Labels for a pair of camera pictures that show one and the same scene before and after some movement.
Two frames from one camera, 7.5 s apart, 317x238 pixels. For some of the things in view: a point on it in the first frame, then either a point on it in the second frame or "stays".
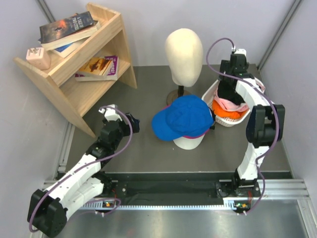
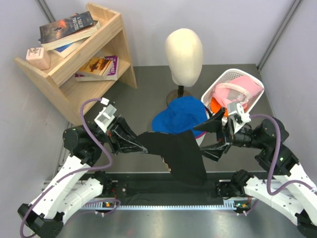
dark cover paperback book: [59, 33] stays
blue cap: [185, 115] stays
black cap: [226, 89] -> [182, 152]
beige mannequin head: [184, 51] stays
